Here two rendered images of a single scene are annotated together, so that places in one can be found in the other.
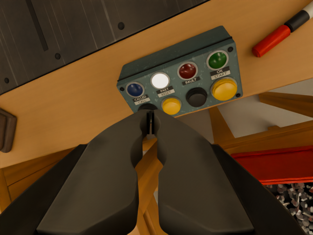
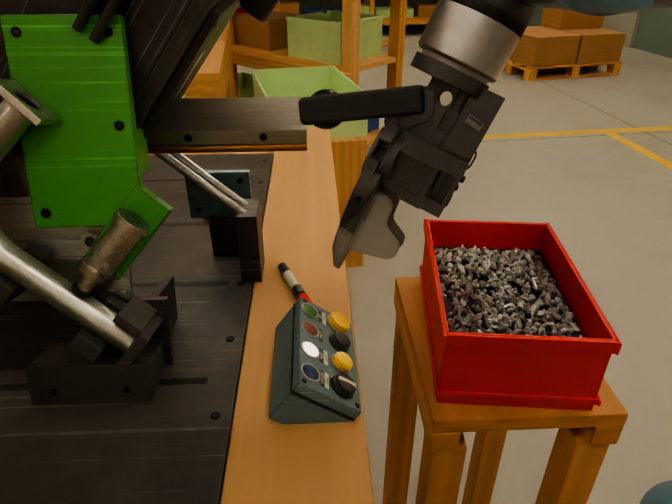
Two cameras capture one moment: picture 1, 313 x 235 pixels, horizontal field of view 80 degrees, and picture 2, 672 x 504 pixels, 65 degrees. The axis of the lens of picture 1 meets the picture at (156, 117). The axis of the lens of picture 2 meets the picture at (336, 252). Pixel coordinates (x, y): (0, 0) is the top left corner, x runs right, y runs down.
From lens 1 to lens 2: 0.51 m
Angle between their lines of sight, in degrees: 76
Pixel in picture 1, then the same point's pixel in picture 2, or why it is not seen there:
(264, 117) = not seen: outside the picture
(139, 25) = (228, 396)
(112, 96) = (304, 452)
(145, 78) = (302, 356)
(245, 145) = (424, 386)
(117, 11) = (195, 416)
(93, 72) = (256, 471)
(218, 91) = (339, 321)
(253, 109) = not seen: outside the picture
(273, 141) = (421, 361)
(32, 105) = not seen: outside the picture
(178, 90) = (326, 348)
